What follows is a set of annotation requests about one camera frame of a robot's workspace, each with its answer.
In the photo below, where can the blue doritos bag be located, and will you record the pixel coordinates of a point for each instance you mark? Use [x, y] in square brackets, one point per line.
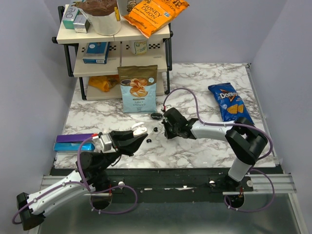
[230, 103]

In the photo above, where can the white cup on shelf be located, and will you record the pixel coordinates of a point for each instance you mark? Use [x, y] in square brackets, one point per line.
[139, 47]

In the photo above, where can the teal RO box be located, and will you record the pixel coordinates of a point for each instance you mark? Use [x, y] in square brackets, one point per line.
[70, 14]

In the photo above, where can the white carton top shelf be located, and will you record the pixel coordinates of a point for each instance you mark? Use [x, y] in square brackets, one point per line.
[126, 6]

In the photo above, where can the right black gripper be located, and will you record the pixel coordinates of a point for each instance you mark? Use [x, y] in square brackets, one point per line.
[168, 134]

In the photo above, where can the cassava chips bag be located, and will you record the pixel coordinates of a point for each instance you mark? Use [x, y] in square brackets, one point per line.
[138, 88]

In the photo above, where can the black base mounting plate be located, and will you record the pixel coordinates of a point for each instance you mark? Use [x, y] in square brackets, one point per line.
[148, 183]

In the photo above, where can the white earbud charging case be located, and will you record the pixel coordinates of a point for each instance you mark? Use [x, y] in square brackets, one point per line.
[139, 129]

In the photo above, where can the shiny blue box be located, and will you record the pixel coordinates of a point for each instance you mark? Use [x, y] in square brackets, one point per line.
[70, 147]

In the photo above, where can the white and brown paper bag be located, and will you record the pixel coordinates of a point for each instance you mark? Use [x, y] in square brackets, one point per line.
[102, 14]

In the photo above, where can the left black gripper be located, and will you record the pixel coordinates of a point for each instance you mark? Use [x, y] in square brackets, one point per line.
[125, 143]

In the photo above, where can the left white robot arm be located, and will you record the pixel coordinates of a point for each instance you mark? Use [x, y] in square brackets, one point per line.
[95, 154]

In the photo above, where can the orange honey dijon chip bag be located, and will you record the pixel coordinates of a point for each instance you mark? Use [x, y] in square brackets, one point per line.
[149, 16]

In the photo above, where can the black marbled charging case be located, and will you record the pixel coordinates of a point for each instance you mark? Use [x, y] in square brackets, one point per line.
[156, 116]

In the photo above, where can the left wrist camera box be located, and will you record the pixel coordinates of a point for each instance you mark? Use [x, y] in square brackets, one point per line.
[106, 142]

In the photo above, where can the aluminium rail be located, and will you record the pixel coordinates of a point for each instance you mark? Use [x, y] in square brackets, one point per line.
[256, 184]

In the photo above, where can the purple box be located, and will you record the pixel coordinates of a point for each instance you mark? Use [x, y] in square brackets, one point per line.
[72, 138]

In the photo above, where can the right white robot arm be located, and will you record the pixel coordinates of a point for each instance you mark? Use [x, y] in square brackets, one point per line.
[246, 141]

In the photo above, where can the black and cream shelf rack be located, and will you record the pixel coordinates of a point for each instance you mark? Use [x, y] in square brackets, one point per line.
[159, 53]

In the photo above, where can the silver small box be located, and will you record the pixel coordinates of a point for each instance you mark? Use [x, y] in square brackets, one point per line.
[81, 24]

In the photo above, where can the orange snack bag bottom shelf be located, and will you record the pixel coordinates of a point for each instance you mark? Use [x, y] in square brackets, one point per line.
[104, 83]

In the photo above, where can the blue box on shelf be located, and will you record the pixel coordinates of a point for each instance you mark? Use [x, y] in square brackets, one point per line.
[96, 53]

